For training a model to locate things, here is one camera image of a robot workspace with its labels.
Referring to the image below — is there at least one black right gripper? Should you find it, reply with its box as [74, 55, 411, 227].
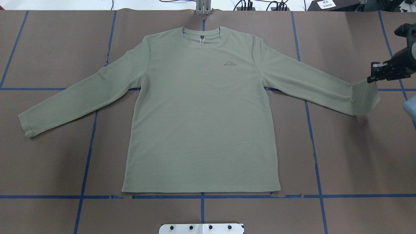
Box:
[367, 59, 410, 84]

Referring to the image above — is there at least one olive green long-sleeve shirt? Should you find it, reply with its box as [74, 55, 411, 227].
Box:
[18, 26, 380, 193]

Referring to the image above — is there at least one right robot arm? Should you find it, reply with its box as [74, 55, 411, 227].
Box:
[367, 23, 416, 83]

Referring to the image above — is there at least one black box with white label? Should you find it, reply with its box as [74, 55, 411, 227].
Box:
[307, 0, 361, 12]

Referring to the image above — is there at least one metal mounting plate with bolts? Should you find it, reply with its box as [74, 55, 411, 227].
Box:
[159, 223, 245, 234]

